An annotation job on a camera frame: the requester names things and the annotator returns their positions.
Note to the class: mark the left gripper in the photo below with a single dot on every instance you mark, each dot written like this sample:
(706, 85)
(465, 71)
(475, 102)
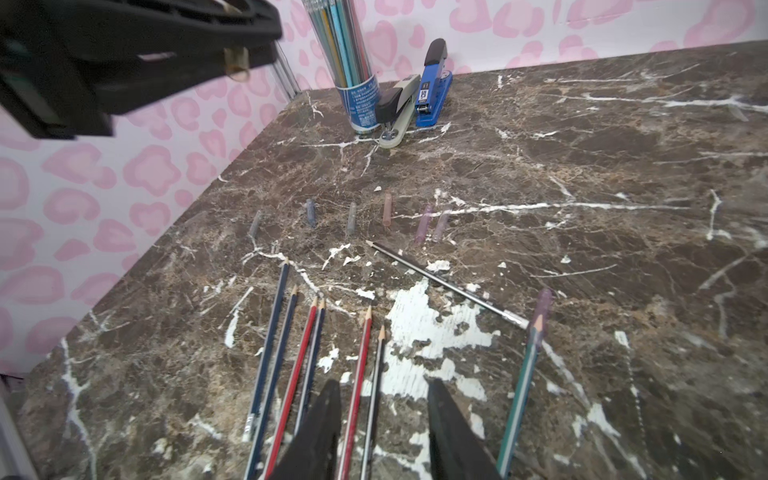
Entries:
(42, 89)

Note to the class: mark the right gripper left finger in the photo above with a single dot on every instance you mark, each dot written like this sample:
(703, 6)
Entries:
(313, 452)

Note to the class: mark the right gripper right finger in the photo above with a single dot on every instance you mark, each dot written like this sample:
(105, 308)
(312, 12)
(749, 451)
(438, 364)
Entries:
(455, 451)

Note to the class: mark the red capped pencil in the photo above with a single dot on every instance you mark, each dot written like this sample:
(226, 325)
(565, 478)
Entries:
(353, 411)

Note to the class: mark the purple capped pencil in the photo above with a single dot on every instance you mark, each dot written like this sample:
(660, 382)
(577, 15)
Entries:
(371, 419)

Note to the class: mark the dark pencil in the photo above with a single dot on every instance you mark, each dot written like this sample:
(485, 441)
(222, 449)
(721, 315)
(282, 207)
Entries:
(253, 468)
(249, 428)

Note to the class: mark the yellow removed pencil cap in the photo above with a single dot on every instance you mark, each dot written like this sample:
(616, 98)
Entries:
(237, 63)

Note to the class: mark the yellow capped pencil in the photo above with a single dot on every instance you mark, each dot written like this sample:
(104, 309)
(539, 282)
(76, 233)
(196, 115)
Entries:
(507, 315)

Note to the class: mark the teal capped pencil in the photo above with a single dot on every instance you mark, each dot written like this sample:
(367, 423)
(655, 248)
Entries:
(536, 332)

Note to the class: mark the purple removed pencil cap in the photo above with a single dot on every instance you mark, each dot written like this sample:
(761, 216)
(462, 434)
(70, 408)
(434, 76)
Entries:
(423, 225)

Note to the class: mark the dark grey removed cap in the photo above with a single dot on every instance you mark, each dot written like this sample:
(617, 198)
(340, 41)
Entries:
(253, 229)

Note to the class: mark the clear pink pencil cap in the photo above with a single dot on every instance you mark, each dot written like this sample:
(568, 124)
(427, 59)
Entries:
(387, 210)

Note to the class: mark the blue removed pencil cap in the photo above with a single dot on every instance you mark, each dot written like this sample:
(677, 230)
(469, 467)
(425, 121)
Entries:
(311, 213)

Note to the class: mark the grey removed pencil cap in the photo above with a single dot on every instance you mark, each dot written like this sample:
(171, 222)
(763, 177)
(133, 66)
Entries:
(351, 220)

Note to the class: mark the blue-capped metal cylinder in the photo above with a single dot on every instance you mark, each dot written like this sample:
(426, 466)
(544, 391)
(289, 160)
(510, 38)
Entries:
(337, 27)

